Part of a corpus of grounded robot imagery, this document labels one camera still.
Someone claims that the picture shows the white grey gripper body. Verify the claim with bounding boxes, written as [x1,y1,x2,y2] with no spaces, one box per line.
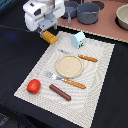
[23,0,65,31]

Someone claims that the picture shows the yellow toy pastry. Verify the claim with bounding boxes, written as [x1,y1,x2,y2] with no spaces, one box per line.
[43,31,58,44]

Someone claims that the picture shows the small milk carton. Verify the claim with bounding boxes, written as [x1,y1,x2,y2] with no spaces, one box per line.
[71,32,86,49]

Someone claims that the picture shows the large grey pot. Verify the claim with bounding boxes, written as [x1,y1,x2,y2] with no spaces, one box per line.
[77,2,99,24]

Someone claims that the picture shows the red toy pepper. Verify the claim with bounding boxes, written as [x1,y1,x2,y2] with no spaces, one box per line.
[27,79,41,94]

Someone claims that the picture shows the brown toy sausage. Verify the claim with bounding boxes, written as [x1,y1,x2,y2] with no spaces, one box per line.
[49,84,71,101]

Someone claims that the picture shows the small grey saucepan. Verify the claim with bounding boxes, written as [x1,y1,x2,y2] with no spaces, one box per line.
[63,1,78,23]

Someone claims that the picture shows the round beige plate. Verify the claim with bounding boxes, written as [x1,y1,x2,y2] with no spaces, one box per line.
[56,55,83,78]

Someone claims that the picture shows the pink toy stove board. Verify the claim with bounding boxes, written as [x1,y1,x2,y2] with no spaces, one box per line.
[58,0,128,43]

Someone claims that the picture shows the beige woven placemat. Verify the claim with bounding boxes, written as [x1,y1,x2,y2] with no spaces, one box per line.
[14,31,114,128]

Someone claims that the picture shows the cream bowl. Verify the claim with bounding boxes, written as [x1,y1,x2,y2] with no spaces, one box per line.
[116,4,128,30]

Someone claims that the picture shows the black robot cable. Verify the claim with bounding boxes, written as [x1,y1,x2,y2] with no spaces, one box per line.
[0,21,33,33]

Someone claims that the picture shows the fork with orange handle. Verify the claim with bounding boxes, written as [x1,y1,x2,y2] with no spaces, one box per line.
[46,72,86,89]

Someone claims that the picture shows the knife with orange handle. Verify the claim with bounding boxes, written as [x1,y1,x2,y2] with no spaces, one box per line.
[58,49,98,62]

